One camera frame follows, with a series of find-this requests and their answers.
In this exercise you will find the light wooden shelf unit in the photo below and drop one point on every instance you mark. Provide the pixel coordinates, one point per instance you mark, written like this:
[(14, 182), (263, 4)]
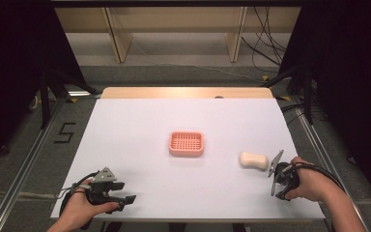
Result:
[(174, 19)]

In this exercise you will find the metal floor rail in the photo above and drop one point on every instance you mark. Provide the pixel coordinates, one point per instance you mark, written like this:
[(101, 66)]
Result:
[(322, 151), (22, 174)]

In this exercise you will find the cream soap bar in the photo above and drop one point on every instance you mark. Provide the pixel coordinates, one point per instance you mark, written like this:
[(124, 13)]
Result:
[(253, 160)]

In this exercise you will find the white table sheet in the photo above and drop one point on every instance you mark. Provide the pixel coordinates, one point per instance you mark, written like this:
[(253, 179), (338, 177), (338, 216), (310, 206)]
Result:
[(180, 187)]

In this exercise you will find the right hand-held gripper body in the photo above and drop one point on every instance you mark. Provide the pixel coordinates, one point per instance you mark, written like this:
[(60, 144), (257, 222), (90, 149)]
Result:
[(286, 175)]

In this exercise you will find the black metal stand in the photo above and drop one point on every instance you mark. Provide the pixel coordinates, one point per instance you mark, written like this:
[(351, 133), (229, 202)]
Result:
[(46, 96), (307, 93)]

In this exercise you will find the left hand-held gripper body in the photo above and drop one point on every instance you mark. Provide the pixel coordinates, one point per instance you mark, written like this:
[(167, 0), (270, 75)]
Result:
[(104, 175)]

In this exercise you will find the person's left hand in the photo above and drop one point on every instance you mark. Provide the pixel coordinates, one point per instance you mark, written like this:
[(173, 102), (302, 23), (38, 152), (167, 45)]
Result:
[(77, 209)]

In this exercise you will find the pink soap dish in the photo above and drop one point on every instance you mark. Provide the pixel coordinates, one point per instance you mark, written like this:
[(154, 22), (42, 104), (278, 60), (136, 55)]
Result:
[(186, 143)]

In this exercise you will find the person's right hand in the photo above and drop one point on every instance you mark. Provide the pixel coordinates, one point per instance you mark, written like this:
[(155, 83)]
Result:
[(314, 183)]

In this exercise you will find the light wooden table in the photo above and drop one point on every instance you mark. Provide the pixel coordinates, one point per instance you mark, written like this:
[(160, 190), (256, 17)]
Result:
[(161, 92)]

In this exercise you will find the black curtain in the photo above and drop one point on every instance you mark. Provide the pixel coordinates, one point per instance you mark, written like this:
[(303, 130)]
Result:
[(16, 71), (351, 80)]

